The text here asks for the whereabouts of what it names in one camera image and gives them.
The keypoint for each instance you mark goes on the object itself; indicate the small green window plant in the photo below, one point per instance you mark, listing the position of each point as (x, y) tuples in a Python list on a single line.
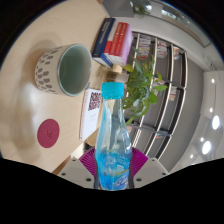
[(140, 8)]

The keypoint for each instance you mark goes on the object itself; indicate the grey shelf unit with books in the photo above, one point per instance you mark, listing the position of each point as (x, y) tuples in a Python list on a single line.
[(166, 83)]

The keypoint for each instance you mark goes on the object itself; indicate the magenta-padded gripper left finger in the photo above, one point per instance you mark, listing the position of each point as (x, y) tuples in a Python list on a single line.
[(75, 171)]

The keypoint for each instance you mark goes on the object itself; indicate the pink-covered book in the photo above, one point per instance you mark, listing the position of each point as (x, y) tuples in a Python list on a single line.
[(126, 46)]

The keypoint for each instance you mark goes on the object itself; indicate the white booklet with printed cover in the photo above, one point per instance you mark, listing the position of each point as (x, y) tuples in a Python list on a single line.
[(90, 116)]

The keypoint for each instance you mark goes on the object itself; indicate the red book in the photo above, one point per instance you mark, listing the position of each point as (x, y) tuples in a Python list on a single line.
[(115, 40)]

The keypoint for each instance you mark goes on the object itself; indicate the dark blue book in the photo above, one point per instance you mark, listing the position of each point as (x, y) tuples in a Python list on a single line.
[(102, 36)]

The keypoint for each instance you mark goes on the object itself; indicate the flat round red coaster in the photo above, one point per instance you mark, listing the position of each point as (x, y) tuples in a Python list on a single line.
[(48, 133)]

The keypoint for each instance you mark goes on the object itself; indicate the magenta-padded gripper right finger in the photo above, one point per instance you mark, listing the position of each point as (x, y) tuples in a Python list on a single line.
[(150, 170)]

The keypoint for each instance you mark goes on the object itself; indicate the green potted plant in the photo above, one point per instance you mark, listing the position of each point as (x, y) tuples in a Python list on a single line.
[(141, 86)]

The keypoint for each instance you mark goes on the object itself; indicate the clear bottle with blue cap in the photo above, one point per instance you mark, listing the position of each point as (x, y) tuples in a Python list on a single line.
[(113, 150)]

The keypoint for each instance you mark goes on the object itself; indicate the grey patterned ceramic mug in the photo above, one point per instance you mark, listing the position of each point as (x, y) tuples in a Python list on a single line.
[(50, 70)]

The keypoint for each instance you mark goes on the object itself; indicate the group of ceiling lights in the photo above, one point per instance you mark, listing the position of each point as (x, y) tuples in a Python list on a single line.
[(216, 122)]

